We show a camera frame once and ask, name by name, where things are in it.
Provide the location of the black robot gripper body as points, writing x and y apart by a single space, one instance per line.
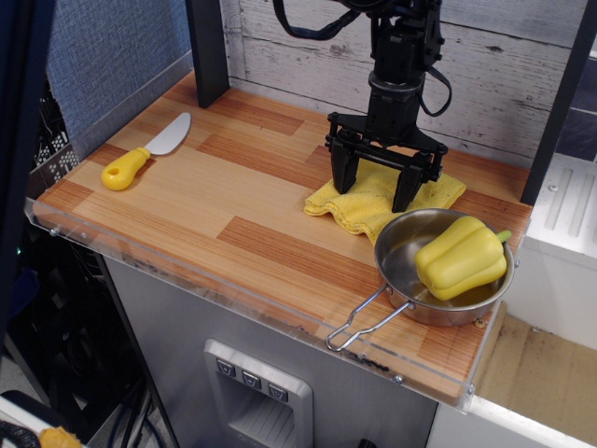
388 133

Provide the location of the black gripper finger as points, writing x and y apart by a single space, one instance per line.
408 184
344 167

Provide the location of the yellow cloth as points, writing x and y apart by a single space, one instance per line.
367 207

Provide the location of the small steel pan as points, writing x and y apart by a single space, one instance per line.
394 254

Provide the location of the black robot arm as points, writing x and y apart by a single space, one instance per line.
406 42

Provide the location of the clear acrylic table guard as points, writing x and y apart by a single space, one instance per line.
224 212

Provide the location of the yellow toy bell pepper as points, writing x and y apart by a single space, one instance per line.
466 255

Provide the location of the white ridged side unit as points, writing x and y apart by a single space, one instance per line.
554 285

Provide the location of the silver toy fridge cabinet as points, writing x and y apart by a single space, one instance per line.
351 406

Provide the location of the blue fabric partition panel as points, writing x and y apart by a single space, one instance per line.
108 60

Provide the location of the grey dispenser panel with buttons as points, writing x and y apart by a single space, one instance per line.
258 404

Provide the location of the black right shelf post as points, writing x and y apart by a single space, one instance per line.
572 74

